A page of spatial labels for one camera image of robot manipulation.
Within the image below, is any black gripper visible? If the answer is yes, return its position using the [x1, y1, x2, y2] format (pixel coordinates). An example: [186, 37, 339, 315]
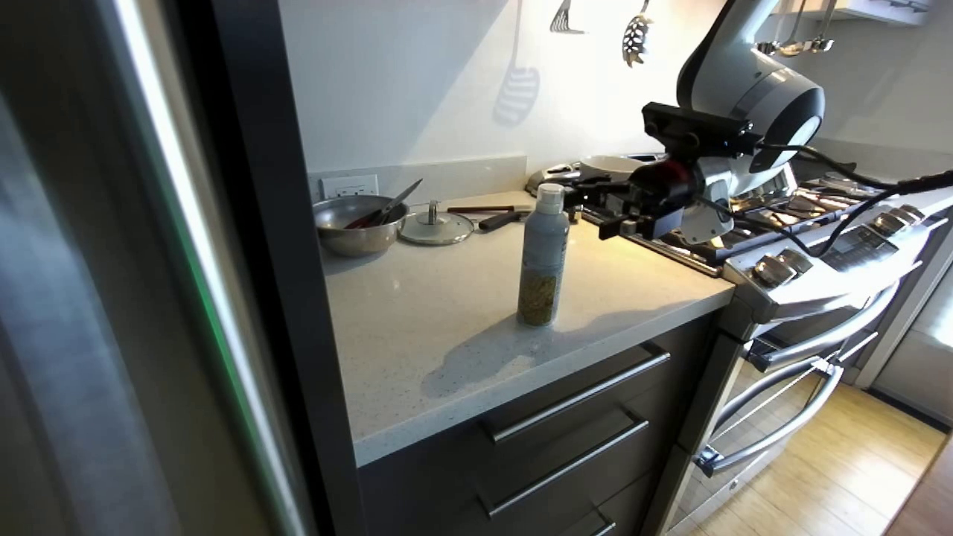
[567, 162, 735, 238]

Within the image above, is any clear spray bottle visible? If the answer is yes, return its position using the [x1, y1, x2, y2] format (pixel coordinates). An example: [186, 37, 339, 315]
[518, 186, 570, 329]

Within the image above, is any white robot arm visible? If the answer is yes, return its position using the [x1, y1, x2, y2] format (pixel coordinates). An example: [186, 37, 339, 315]
[570, 0, 826, 244]

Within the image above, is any hanging slotted spoon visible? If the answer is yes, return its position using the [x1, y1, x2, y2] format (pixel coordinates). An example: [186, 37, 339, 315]
[624, 0, 653, 65]

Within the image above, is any stainless steel stove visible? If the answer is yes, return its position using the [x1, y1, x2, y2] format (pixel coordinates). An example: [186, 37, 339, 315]
[554, 147, 953, 536]

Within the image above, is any grey drawer cabinet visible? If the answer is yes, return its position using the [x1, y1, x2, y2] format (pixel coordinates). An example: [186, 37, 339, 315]
[360, 320, 714, 536]

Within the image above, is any metal bowl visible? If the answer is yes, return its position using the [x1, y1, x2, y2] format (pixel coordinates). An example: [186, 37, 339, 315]
[312, 196, 409, 259]

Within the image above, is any stainless steel refrigerator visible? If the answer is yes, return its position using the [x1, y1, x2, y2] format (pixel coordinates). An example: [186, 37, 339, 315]
[0, 0, 363, 536]

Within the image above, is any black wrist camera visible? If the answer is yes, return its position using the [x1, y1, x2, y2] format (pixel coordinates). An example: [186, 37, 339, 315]
[643, 102, 759, 158]

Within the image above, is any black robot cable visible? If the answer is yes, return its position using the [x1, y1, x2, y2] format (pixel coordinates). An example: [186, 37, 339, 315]
[753, 137, 953, 263]

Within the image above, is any wall power outlet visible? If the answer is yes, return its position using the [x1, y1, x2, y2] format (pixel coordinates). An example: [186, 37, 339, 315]
[320, 174, 379, 201]

